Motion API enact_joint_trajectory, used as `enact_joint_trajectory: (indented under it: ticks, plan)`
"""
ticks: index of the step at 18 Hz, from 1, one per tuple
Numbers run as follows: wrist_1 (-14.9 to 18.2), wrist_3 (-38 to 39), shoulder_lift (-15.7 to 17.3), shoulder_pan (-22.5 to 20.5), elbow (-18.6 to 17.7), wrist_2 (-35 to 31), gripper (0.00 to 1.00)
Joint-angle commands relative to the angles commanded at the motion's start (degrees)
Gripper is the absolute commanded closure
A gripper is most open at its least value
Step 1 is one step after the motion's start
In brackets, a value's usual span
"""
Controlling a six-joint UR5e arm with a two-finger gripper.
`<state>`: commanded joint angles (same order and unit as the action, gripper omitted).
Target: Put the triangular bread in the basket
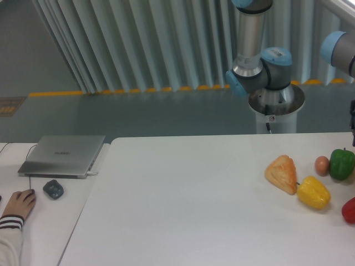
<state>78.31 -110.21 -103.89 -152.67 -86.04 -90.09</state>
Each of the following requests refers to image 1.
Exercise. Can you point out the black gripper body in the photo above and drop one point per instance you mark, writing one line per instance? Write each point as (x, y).
(352, 121)

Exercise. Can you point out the triangular golden bread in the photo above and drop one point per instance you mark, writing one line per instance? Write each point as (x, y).
(282, 174)

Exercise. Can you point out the white sleeved forearm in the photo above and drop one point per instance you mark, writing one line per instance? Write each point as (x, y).
(11, 239)

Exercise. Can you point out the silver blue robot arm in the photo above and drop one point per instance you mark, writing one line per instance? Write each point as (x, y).
(264, 75)

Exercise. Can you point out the person's hand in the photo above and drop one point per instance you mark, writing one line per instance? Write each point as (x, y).
(20, 205)

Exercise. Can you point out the green bell pepper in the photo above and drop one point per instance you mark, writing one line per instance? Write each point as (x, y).
(341, 164)

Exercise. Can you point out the brown egg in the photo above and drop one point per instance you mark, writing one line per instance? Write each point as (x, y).
(322, 165)

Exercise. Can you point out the yellow bell pepper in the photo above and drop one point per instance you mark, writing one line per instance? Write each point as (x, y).
(313, 193)

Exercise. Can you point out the red bell pepper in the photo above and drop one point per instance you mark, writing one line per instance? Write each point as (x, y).
(348, 211)

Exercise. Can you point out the white folding partition screen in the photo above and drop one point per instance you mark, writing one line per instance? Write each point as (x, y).
(171, 45)

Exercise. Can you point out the silver closed laptop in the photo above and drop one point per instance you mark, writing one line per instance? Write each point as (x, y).
(66, 156)

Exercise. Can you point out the dark grey small tray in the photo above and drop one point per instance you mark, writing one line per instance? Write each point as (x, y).
(53, 189)

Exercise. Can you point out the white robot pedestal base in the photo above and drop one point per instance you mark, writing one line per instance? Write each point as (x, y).
(276, 110)

